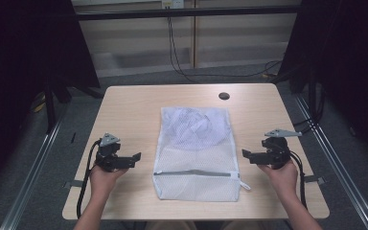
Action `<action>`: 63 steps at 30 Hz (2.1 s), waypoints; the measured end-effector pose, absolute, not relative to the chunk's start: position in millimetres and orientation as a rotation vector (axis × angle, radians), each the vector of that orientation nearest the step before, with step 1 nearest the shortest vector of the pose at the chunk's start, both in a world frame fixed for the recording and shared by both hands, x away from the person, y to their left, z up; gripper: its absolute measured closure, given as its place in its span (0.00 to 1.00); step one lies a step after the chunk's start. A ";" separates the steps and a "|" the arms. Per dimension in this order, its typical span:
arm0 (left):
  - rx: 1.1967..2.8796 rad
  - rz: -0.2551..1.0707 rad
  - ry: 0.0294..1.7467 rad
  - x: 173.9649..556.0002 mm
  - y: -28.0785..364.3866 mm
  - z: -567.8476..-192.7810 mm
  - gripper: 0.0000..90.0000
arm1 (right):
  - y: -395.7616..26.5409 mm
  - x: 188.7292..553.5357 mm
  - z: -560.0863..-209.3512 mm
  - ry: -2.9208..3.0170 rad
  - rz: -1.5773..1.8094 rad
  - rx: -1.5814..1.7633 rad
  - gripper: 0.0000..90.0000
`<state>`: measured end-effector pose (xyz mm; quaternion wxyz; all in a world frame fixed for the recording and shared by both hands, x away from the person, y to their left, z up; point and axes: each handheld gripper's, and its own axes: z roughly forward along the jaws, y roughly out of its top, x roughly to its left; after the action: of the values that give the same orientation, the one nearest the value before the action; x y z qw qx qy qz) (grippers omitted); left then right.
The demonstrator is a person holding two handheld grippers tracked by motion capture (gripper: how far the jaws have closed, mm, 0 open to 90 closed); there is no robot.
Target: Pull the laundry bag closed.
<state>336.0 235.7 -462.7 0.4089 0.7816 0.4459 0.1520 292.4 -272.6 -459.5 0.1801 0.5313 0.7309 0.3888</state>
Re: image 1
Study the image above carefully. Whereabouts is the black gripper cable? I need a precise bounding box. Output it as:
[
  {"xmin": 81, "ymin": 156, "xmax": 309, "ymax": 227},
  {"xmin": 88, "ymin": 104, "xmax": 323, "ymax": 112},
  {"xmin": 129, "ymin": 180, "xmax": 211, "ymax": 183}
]
[
  {"xmin": 76, "ymin": 139, "xmax": 102, "ymax": 219},
  {"xmin": 288, "ymin": 150, "xmax": 309, "ymax": 210}
]

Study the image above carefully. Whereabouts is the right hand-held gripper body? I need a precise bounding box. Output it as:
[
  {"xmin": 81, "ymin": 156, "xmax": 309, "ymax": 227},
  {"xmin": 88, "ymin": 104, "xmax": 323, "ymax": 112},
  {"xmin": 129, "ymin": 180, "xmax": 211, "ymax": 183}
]
[{"xmin": 260, "ymin": 128, "xmax": 303, "ymax": 171}]

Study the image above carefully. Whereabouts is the white garment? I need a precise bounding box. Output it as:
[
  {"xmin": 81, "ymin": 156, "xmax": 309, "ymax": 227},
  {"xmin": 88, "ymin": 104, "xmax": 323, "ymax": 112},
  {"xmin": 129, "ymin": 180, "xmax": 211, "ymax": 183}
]
[{"xmin": 162, "ymin": 108, "xmax": 233, "ymax": 150}]

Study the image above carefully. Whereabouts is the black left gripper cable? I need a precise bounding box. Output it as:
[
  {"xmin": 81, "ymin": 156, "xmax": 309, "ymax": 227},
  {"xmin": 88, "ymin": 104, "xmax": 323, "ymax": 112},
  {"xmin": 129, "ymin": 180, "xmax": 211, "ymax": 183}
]
[{"xmin": 76, "ymin": 139, "xmax": 102, "ymax": 219}]

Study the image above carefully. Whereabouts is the person's right hand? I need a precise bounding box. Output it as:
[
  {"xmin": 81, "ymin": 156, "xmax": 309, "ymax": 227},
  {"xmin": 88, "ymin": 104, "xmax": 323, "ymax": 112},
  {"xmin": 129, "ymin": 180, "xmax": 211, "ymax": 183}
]
[{"xmin": 256, "ymin": 158, "xmax": 300, "ymax": 201}]

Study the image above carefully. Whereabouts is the yellow floor object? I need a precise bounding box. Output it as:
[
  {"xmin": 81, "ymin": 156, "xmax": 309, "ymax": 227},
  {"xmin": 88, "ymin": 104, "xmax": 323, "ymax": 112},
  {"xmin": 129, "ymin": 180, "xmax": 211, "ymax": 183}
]
[{"xmin": 31, "ymin": 91, "xmax": 48, "ymax": 114}]

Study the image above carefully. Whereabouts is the aluminium floor rail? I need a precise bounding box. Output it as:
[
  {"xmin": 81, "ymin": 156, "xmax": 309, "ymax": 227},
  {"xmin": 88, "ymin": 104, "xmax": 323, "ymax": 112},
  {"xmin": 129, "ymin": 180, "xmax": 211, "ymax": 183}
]
[
  {"xmin": 0, "ymin": 104, "xmax": 69, "ymax": 230},
  {"xmin": 292, "ymin": 94, "xmax": 368, "ymax": 230}
]

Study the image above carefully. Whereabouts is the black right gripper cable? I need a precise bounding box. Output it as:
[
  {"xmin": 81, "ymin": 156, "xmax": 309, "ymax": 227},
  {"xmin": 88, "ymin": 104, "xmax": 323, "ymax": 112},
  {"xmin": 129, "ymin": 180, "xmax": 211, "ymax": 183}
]
[{"xmin": 288, "ymin": 150, "xmax": 309, "ymax": 210}]

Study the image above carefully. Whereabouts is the black curtain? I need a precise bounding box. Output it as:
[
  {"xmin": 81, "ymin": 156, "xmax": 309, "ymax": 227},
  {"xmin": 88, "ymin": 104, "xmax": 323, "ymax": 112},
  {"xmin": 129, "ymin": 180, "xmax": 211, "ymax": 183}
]
[
  {"xmin": 279, "ymin": 0, "xmax": 368, "ymax": 169},
  {"xmin": 0, "ymin": 0, "xmax": 102, "ymax": 196}
]

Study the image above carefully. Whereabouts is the grey tape strip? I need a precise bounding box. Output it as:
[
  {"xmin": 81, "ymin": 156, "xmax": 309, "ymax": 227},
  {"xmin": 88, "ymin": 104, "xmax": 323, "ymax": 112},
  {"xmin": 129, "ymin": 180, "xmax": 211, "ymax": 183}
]
[
  {"xmin": 302, "ymin": 174, "xmax": 327, "ymax": 186},
  {"xmin": 62, "ymin": 179, "xmax": 86, "ymax": 190}
]

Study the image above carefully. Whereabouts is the black cable bundle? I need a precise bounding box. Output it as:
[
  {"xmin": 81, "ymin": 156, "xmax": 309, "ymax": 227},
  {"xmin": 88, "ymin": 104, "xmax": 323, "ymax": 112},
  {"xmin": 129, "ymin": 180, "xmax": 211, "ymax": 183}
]
[{"xmin": 291, "ymin": 84, "xmax": 328, "ymax": 136}]

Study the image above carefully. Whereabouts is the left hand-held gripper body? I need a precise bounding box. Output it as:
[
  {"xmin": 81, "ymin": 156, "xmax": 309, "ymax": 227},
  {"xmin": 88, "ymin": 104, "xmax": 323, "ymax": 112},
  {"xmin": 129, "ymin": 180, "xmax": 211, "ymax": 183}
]
[{"xmin": 94, "ymin": 132, "xmax": 125, "ymax": 173}]

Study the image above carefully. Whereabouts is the white mesh laundry bag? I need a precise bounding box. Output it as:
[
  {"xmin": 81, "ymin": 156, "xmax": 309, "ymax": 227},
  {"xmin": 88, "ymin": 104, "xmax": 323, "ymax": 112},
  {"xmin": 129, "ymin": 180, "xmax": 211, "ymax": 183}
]
[{"xmin": 151, "ymin": 105, "xmax": 252, "ymax": 203}]

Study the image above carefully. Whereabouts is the white wall socket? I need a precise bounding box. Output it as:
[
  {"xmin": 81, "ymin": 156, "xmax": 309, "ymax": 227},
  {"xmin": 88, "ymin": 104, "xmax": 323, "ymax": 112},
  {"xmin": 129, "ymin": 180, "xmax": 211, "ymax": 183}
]
[{"xmin": 161, "ymin": 0, "xmax": 186, "ymax": 10}]

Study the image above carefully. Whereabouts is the black power cable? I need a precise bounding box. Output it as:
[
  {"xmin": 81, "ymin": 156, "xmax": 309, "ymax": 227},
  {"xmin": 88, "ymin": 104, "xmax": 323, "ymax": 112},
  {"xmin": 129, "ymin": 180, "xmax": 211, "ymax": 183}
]
[{"xmin": 166, "ymin": 8, "xmax": 284, "ymax": 84}]

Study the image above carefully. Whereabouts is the person's left hand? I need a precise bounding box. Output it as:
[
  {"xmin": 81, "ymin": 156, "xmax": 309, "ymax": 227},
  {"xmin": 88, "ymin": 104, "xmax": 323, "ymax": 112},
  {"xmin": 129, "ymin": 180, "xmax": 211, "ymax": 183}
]
[{"xmin": 89, "ymin": 164, "xmax": 129, "ymax": 205}]

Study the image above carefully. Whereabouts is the black horizontal frame bar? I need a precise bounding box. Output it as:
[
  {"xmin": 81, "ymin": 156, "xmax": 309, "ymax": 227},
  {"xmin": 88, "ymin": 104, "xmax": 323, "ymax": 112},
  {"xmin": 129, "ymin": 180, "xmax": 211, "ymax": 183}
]
[{"xmin": 75, "ymin": 5, "xmax": 302, "ymax": 22}]

